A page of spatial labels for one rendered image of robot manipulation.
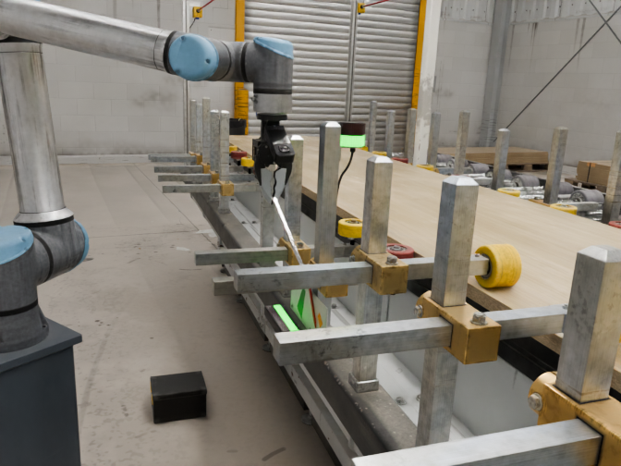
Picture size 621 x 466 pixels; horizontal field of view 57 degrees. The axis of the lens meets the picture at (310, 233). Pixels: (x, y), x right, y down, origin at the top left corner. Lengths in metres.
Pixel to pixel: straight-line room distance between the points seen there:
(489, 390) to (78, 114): 8.04
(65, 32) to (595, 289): 1.15
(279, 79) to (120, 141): 7.59
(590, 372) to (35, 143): 1.38
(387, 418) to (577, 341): 0.51
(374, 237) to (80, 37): 0.76
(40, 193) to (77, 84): 7.14
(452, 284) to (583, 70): 9.51
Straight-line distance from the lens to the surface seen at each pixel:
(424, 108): 2.82
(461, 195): 0.77
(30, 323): 1.59
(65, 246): 1.67
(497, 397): 1.12
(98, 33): 1.35
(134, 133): 8.87
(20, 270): 1.54
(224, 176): 2.45
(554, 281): 1.23
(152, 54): 1.29
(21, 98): 1.64
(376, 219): 1.00
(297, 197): 1.48
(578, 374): 0.63
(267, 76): 1.33
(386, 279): 0.96
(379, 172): 0.99
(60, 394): 1.67
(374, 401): 1.10
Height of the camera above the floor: 1.26
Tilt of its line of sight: 15 degrees down
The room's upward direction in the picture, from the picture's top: 3 degrees clockwise
